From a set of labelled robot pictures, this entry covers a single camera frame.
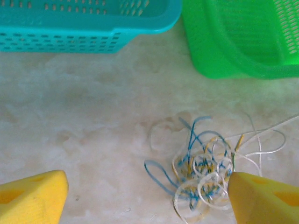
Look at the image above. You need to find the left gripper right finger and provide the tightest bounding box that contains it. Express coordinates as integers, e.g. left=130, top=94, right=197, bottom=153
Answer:
left=227, top=171, right=299, bottom=224

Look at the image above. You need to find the teal plastic basket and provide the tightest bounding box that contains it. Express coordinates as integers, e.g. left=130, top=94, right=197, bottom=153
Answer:
left=0, top=0, right=183, bottom=55

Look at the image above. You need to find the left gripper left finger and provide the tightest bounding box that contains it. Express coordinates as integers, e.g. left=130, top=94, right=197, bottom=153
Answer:
left=0, top=170, right=69, bottom=224

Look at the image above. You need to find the green plastic basket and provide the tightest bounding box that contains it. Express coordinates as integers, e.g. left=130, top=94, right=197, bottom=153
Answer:
left=182, top=0, right=299, bottom=80

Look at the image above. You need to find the white thin cable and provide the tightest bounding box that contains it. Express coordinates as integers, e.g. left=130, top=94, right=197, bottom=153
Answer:
left=149, top=112, right=299, bottom=224

